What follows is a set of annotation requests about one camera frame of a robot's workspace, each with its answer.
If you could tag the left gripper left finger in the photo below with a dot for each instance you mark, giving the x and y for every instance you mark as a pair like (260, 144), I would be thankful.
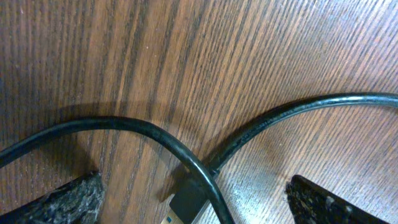
(78, 201)

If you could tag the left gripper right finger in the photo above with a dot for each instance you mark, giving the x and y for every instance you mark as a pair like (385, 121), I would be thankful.
(310, 203)

